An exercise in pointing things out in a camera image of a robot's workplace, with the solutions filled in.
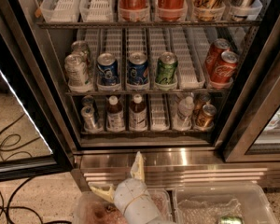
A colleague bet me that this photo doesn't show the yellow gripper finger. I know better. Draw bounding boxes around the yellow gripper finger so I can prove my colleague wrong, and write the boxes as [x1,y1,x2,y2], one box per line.
[91,186,115,203]
[130,151,145,181]

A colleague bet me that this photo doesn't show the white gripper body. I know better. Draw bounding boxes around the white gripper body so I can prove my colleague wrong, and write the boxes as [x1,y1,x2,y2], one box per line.
[114,178,161,224]

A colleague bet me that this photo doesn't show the brown bottle white cap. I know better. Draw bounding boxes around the brown bottle white cap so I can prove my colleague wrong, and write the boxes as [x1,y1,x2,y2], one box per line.
[129,94,147,132]
[107,95,125,132]

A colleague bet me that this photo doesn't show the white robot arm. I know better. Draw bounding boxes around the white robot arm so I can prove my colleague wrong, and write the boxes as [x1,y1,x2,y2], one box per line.
[91,151,176,224]

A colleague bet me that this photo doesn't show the clear water bottle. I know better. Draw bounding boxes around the clear water bottle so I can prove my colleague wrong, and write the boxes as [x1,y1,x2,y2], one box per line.
[175,96,194,131]

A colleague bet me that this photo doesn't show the open fridge glass door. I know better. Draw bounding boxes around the open fridge glass door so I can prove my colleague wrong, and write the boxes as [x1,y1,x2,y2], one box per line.
[0,0,74,182]

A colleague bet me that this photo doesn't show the left clear plastic bin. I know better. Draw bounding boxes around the left clear plastic bin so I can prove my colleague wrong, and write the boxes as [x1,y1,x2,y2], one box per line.
[72,189,173,224]

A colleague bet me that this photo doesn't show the clear plastic bin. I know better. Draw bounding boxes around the clear plastic bin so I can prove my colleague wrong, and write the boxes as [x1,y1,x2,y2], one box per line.
[72,189,173,224]
[173,182,278,224]

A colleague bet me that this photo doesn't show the right clear plastic bin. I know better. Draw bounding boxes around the right clear plastic bin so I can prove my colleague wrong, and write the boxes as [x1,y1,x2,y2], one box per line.
[173,182,278,224]

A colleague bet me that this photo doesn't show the front silver slim can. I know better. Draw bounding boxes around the front silver slim can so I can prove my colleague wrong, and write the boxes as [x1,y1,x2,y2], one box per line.
[81,105,99,132]

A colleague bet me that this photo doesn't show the silver slim can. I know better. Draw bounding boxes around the silver slim can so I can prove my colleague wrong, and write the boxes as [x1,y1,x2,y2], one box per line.
[81,95,95,106]
[81,105,99,132]

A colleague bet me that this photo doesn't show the front gold can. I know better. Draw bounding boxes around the front gold can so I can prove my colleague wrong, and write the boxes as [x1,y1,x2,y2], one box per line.
[195,104,217,128]

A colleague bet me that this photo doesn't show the rear silver slim can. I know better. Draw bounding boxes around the rear silver slim can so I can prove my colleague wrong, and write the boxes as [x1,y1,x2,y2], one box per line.
[81,95,95,106]

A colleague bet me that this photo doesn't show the green can in bin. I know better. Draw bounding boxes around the green can in bin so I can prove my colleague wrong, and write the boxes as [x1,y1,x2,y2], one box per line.
[217,217,244,224]

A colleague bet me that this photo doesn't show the rear gold can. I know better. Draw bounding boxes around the rear gold can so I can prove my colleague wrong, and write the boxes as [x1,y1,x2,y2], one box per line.
[194,92,211,114]

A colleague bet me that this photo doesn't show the right blue pepsi can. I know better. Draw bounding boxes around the right blue pepsi can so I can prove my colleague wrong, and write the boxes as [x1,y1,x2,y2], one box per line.
[127,52,148,85]

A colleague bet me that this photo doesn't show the blue pepsi can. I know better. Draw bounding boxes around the blue pepsi can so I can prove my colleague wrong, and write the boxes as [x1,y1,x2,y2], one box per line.
[127,52,148,85]
[97,52,119,86]

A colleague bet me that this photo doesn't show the green soda can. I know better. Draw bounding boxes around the green soda can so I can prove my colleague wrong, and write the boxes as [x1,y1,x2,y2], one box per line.
[155,51,178,85]

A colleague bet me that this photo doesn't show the left blue pepsi can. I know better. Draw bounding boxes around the left blue pepsi can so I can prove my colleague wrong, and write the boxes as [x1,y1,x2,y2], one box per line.
[97,52,119,86]

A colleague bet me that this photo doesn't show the front white can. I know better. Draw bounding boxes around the front white can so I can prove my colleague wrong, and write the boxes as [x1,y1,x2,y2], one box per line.
[64,54,91,92]

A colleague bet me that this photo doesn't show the white can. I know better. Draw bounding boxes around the white can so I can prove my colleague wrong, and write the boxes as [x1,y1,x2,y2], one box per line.
[71,40,91,63]
[64,54,91,92]

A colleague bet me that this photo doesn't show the front red coke can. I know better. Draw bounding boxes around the front red coke can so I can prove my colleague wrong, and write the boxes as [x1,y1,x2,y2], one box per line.
[210,50,238,83]

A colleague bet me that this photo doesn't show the rear white can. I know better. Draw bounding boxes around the rear white can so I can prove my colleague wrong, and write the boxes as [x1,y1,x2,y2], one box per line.
[71,40,91,63]

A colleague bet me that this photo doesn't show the rear red coke can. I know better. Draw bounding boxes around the rear red coke can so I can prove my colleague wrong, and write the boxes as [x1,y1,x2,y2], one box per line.
[204,38,231,74]

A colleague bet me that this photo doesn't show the black floor cables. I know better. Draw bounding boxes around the black floor cables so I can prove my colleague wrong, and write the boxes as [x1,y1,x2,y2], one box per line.
[0,91,73,224]

